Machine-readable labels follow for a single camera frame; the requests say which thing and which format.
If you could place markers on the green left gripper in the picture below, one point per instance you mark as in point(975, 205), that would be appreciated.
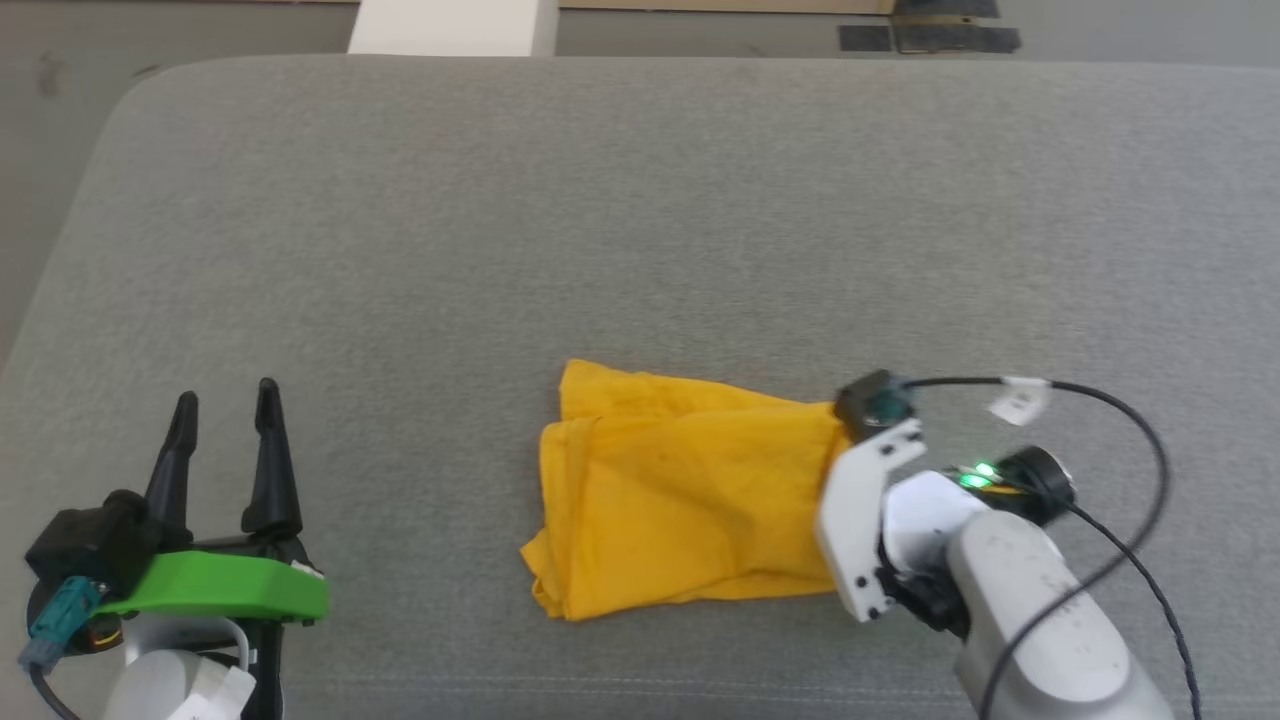
point(220, 590)

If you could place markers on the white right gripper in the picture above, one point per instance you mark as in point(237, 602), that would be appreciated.
point(855, 520)

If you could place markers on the yellow t-shirt garment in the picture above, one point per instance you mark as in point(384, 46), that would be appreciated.
point(680, 500)

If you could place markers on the small black floor mat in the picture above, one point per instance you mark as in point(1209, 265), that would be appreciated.
point(865, 38)

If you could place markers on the large black floor mat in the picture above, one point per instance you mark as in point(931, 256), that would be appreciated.
point(955, 35)

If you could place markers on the white square pillar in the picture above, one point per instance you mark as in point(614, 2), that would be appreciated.
point(450, 28)

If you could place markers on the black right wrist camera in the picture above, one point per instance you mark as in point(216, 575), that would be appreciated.
point(870, 400)

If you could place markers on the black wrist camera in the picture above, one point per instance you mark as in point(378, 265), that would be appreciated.
point(870, 400)
point(85, 540)

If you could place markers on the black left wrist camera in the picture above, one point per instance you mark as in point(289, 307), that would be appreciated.
point(85, 540)

